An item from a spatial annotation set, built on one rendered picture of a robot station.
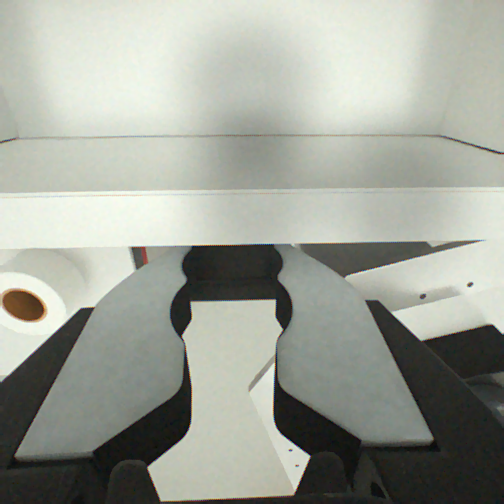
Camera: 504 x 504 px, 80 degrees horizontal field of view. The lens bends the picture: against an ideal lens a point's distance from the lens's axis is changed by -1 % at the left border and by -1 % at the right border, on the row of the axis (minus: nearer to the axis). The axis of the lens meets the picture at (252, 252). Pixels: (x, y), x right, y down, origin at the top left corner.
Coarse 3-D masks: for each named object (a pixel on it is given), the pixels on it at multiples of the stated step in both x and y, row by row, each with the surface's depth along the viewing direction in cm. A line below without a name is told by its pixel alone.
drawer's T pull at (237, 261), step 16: (208, 256) 11; (224, 256) 12; (240, 256) 12; (256, 256) 12; (208, 272) 12; (224, 272) 12; (240, 272) 12; (256, 272) 12; (192, 288) 12; (208, 288) 12; (224, 288) 12; (240, 288) 12; (256, 288) 12; (272, 288) 12
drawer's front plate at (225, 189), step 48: (0, 144) 15; (48, 144) 15; (96, 144) 14; (144, 144) 14; (192, 144) 14; (240, 144) 14; (288, 144) 14; (336, 144) 14; (384, 144) 15; (432, 144) 15; (0, 192) 8; (48, 192) 8; (96, 192) 8; (144, 192) 9; (192, 192) 9; (240, 192) 9; (288, 192) 9; (336, 192) 9; (384, 192) 9; (432, 192) 9; (480, 192) 9; (0, 240) 9; (48, 240) 9; (96, 240) 9; (144, 240) 9; (192, 240) 9; (240, 240) 9; (288, 240) 9; (336, 240) 9; (384, 240) 10; (432, 240) 10
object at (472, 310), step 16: (320, 256) 53; (336, 256) 52; (352, 256) 51; (368, 256) 49; (384, 256) 48; (336, 272) 48; (496, 288) 32; (432, 304) 33; (448, 304) 33; (464, 304) 33; (480, 304) 33; (496, 304) 34; (400, 320) 34; (416, 320) 34; (432, 320) 34; (448, 320) 34; (464, 320) 35; (480, 320) 35; (496, 320) 35; (432, 336) 36
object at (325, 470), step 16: (128, 464) 5; (144, 464) 5; (320, 464) 5; (336, 464) 5; (112, 480) 5; (128, 480) 5; (144, 480) 5; (304, 480) 5; (320, 480) 5; (336, 480) 5; (112, 496) 4; (128, 496) 4; (144, 496) 4; (272, 496) 4; (288, 496) 4; (304, 496) 4; (320, 496) 4; (336, 496) 4; (352, 496) 4; (368, 496) 4
